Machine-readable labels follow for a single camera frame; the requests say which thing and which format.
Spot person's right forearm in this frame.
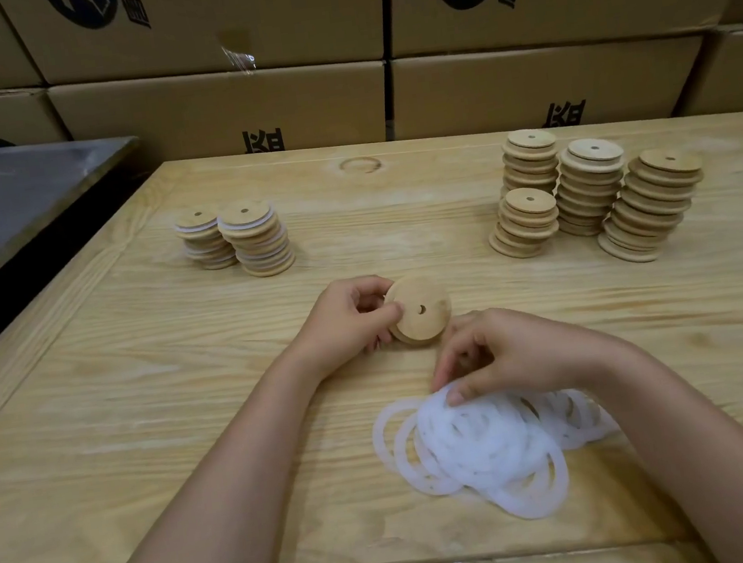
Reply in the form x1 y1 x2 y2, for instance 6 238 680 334
594 323 743 563

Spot leaning stack of plain lids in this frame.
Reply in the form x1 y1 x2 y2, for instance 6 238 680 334
586 142 716 270

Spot person's left forearm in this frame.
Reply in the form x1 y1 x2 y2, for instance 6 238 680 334
36 347 352 563

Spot stack of ringed wooden lids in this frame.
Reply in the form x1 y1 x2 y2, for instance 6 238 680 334
215 195 299 284
172 203 238 276

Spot stack of cardboard boxes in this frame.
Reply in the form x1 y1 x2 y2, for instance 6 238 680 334
0 0 743 212

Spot short stack of plain lids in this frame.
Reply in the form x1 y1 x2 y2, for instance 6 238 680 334
482 183 566 264

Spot round wooden lid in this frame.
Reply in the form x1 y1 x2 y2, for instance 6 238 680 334
380 272 457 351

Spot person's right hand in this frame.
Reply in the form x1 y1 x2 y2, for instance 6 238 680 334
424 293 625 411

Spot stack of plain wooden lids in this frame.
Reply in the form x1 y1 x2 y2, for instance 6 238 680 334
497 124 566 201
547 133 636 242

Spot grey metal table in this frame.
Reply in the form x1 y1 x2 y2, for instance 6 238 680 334
0 126 170 381

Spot person's left hand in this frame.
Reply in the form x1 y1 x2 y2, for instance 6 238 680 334
289 271 413 387

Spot pile of white silicone rings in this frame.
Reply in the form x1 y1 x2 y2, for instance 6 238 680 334
366 359 631 540

